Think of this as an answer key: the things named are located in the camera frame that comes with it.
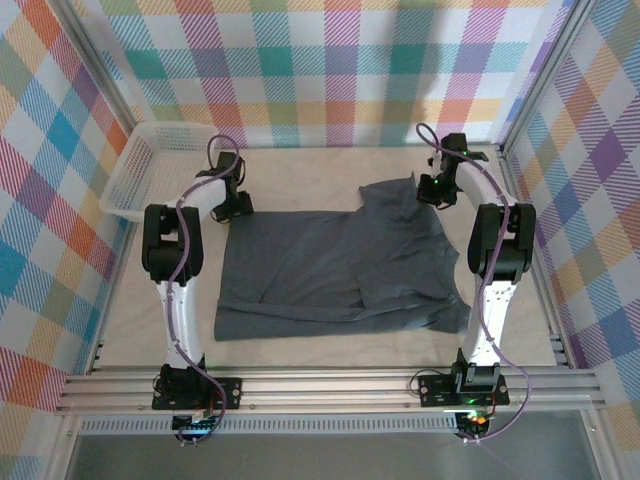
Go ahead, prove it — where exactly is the grey blue t-shirt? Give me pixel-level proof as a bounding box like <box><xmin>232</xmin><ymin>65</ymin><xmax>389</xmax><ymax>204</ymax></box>
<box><xmin>213</xmin><ymin>171</ymin><xmax>474</xmax><ymax>343</ymax></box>

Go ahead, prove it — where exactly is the white plastic mesh basket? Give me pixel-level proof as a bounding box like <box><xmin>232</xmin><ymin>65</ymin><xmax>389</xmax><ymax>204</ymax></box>
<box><xmin>98</xmin><ymin>121</ymin><xmax>220</xmax><ymax>225</ymax></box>

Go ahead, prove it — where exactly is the plaid backdrop cloth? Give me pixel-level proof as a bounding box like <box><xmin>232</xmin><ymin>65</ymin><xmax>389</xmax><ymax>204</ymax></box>
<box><xmin>504</xmin><ymin>0</ymin><xmax>640</xmax><ymax>480</ymax></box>
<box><xmin>0</xmin><ymin>0</ymin><xmax>131</xmax><ymax>480</ymax></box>
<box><xmin>97</xmin><ymin>0</ymin><xmax>576</xmax><ymax>150</ymax></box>

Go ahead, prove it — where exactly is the left controller circuit board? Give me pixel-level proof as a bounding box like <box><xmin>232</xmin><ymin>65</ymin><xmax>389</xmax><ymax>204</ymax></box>
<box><xmin>171</xmin><ymin>412</ymin><xmax>224</xmax><ymax>435</ymax></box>

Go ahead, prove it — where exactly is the controller circuit board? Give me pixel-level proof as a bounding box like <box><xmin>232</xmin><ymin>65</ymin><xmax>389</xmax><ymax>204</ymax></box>
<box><xmin>455</xmin><ymin>409</ymin><xmax>490</xmax><ymax>435</ymax></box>
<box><xmin>171</xmin><ymin>412</ymin><xmax>224</xmax><ymax>435</ymax></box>

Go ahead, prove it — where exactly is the right controller circuit board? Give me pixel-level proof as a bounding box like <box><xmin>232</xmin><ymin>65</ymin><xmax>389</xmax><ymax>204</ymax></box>
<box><xmin>455</xmin><ymin>409</ymin><xmax>490</xmax><ymax>435</ymax></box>

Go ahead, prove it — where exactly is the grey metal panel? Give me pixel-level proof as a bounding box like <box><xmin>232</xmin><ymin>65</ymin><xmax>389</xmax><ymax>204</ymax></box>
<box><xmin>67</xmin><ymin>432</ymin><xmax>601</xmax><ymax>480</ymax></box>

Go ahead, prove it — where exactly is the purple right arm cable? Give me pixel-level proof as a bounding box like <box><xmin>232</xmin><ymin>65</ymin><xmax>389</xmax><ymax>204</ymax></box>
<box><xmin>415</xmin><ymin>122</ymin><xmax>531</xmax><ymax>444</ymax></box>

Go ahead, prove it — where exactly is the aluminium corner post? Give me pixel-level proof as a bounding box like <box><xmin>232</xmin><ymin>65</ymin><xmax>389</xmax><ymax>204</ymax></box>
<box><xmin>52</xmin><ymin>0</ymin><xmax>144</xmax><ymax>141</ymax></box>
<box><xmin>498</xmin><ymin>0</ymin><xmax>599</xmax><ymax>151</ymax></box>

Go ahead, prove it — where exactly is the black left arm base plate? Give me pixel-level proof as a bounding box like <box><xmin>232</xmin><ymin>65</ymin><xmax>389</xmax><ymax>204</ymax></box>
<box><xmin>152</xmin><ymin>377</ymin><xmax>245</xmax><ymax>411</ymax></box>

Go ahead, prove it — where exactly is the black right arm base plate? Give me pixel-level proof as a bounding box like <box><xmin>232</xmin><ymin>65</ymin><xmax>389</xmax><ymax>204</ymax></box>
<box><xmin>417</xmin><ymin>373</ymin><xmax>511</xmax><ymax>409</ymax></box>

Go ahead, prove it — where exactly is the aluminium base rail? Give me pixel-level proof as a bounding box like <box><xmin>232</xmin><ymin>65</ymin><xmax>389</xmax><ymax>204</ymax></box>
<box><xmin>53</xmin><ymin>366</ymin><xmax>604</xmax><ymax>416</ymax></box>

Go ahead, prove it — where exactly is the slotted grey cable duct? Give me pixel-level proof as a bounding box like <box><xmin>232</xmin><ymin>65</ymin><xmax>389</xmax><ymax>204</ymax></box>
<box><xmin>79</xmin><ymin>418</ymin><xmax>460</xmax><ymax>435</ymax></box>

